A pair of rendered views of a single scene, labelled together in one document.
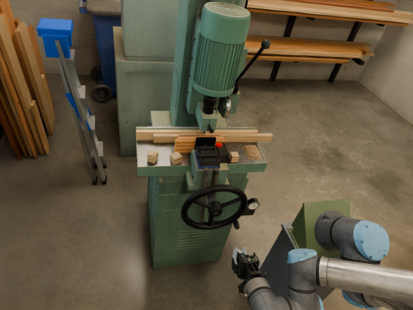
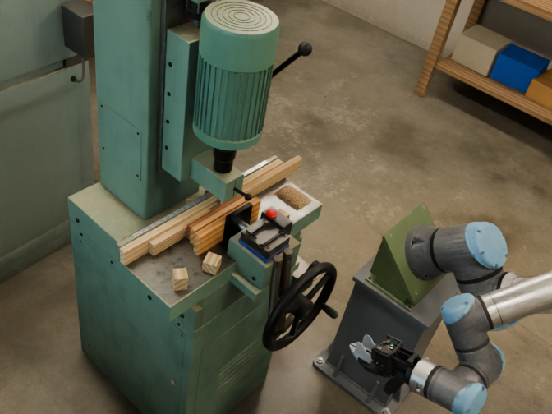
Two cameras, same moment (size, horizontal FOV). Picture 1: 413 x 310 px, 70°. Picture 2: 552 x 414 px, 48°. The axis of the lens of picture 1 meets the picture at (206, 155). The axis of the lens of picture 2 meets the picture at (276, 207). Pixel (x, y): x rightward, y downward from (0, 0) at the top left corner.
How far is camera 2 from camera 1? 0.74 m
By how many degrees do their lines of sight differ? 27
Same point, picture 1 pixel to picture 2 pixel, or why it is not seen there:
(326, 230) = (425, 257)
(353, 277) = (526, 301)
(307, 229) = (401, 268)
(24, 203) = not seen: outside the picture
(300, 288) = (476, 344)
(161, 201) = (198, 339)
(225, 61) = (259, 93)
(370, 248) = (492, 255)
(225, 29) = (260, 52)
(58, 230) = not seen: outside the picture
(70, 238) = not seen: outside the picture
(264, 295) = (444, 376)
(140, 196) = (66, 355)
